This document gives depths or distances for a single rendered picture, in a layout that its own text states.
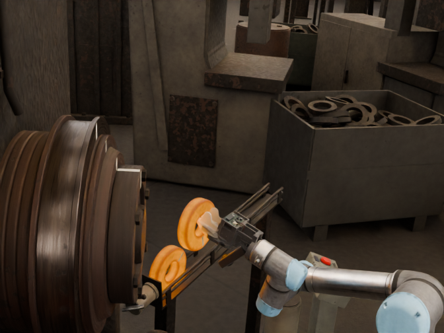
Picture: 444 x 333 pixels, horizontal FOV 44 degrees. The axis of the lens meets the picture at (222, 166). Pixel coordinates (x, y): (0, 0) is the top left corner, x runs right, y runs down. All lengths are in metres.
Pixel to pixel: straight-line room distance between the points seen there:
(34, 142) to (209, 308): 1.89
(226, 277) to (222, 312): 0.31
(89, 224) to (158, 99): 2.93
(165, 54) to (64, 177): 2.88
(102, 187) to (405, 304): 0.72
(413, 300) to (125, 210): 0.69
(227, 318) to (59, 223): 1.90
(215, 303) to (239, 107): 1.46
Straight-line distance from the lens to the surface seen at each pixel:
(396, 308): 1.34
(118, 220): 1.02
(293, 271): 1.50
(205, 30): 3.72
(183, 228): 1.58
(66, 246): 0.95
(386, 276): 1.53
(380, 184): 3.53
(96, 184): 0.99
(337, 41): 5.43
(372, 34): 5.01
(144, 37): 3.83
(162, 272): 1.74
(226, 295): 2.92
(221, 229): 1.56
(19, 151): 1.06
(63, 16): 1.49
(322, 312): 2.10
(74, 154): 1.00
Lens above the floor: 1.68
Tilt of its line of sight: 22 degrees down
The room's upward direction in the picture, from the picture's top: 4 degrees clockwise
